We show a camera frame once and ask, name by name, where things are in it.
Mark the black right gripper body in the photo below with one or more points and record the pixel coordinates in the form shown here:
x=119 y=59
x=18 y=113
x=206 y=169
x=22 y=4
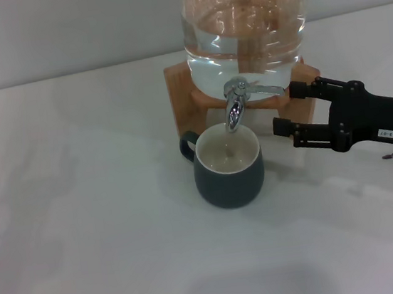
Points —
x=357 y=116

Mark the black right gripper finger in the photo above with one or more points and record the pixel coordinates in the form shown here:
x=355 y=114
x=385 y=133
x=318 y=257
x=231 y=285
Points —
x=310 y=135
x=322 y=89

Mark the dark ceramic mug white inside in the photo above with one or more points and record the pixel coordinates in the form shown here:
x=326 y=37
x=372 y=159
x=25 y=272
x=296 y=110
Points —
x=230 y=186

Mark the chrome faucet tap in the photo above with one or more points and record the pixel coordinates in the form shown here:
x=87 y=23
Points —
x=235 y=110

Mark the clear glass water dispenser jar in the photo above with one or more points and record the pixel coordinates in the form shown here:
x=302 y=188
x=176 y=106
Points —
x=258 y=39

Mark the light wooden dispenser stand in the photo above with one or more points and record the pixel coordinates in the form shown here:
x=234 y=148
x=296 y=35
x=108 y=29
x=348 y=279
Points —
x=181 y=102

